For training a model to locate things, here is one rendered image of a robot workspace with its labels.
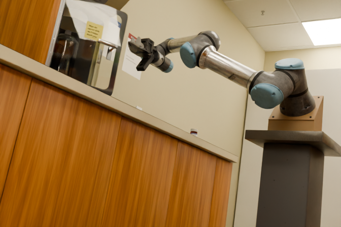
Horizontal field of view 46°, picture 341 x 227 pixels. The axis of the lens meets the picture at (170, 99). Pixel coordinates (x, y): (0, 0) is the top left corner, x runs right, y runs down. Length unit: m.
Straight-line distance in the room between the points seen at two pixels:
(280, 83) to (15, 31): 1.08
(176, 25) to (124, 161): 1.89
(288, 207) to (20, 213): 0.98
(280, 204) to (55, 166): 0.88
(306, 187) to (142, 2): 1.85
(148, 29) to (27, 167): 1.90
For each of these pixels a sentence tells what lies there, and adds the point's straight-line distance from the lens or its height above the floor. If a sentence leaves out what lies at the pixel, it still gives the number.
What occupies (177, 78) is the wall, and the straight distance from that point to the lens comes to 3.30.
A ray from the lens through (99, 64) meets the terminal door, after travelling 1.75.
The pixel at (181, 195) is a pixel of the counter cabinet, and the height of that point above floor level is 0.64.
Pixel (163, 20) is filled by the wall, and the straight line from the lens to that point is 3.18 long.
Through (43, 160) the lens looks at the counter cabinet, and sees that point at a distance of 1.34.
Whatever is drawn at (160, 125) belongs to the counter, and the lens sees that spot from 1.78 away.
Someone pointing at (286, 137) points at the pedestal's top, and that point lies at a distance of 1.66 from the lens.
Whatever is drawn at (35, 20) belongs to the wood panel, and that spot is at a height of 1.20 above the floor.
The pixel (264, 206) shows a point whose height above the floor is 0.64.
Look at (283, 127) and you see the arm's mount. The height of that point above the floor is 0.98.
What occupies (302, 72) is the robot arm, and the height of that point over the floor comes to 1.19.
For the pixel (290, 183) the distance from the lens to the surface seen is 1.68.
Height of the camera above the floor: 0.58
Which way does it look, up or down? 15 degrees up
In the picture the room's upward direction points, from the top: 9 degrees clockwise
